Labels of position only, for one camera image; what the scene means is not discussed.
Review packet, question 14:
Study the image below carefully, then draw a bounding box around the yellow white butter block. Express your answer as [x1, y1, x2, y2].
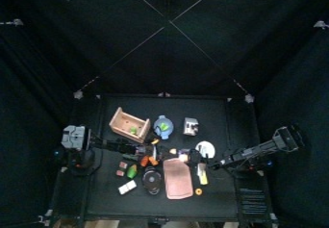
[197, 163, 210, 186]

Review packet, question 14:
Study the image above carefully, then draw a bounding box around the grey frying pan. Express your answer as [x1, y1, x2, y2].
[194, 139, 217, 160]

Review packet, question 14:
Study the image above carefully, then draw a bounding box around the pink plastic tray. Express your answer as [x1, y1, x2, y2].
[162, 157, 195, 201]

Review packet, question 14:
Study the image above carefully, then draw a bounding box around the toy corn green husk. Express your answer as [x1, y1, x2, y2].
[126, 164, 139, 180]

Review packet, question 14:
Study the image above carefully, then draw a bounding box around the black pot lid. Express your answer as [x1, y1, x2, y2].
[142, 168, 163, 191]

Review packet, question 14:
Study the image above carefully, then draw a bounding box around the white toy knife block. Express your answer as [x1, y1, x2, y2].
[182, 116, 201, 137]

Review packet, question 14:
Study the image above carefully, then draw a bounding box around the wooden open box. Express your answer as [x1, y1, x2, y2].
[108, 107, 151, 144]

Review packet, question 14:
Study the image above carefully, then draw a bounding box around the printed label plate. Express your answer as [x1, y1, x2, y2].
[238, 187, 269, 216]

